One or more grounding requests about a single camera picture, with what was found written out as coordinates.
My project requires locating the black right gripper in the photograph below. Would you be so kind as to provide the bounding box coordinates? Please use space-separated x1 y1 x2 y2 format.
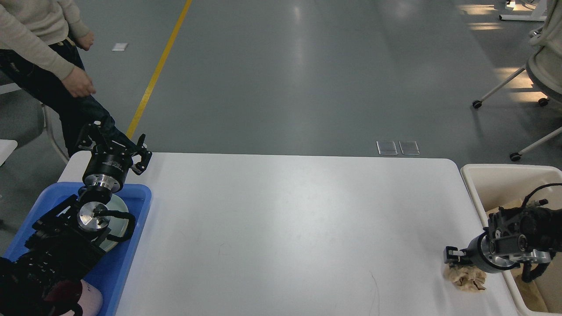
444 233 516 273

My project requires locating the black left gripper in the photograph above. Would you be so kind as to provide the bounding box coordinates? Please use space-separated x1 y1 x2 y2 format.
75 116 152 193

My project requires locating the brown paper ball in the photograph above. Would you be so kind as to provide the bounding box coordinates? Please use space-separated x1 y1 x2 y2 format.
443 266 486 293

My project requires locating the green plate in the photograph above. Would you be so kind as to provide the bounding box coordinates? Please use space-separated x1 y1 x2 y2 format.
99 194 130 253

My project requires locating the pink mug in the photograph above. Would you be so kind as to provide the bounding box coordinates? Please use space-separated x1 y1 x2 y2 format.
44 280 104 316

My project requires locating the brown paper bag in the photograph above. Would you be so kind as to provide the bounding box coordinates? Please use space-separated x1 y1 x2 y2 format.
486 199 522 216

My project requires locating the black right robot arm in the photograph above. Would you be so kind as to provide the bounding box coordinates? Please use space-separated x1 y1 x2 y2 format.
443 184 562 283

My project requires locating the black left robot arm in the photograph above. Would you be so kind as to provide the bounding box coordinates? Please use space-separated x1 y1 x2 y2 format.
1 120 152 316

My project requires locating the beige plastic bin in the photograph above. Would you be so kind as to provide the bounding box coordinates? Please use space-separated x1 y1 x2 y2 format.
461 164 562 316

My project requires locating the brown paper in bin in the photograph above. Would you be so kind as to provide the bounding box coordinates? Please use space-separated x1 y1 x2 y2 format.
511 268 549 312

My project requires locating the clear floor plate right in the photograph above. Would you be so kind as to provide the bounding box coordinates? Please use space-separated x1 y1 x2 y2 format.
399 140 420 155

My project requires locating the clear floor plate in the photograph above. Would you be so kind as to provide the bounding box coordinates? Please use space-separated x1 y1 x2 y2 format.
376 140 399 156
399 140 420 155

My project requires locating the blue plastic tray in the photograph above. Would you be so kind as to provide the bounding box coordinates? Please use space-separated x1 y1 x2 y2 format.
2 182 152 316

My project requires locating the clear floor plate left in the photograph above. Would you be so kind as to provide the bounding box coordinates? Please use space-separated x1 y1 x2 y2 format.
376 140 399 156

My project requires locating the seated person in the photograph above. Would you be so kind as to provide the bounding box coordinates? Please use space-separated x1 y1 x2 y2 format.
0 0 135 156

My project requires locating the white office chair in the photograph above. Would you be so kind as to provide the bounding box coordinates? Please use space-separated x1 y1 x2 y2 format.
472 0 562 162

